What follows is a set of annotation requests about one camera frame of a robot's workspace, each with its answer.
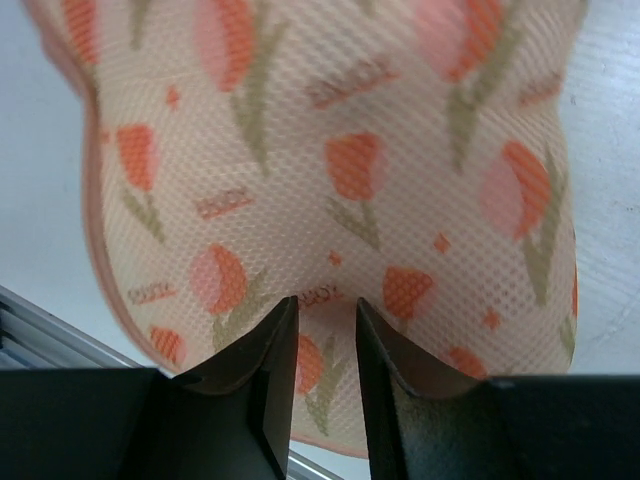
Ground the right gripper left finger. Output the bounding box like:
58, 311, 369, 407
169, 297, 298, 479

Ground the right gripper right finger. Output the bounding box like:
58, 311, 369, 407
356, 299, 495, 479

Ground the floral mesh laundry bag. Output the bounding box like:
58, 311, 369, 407
26, 1, 587, 457

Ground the aluminium front rail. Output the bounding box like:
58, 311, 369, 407
1, 291, 330, 479

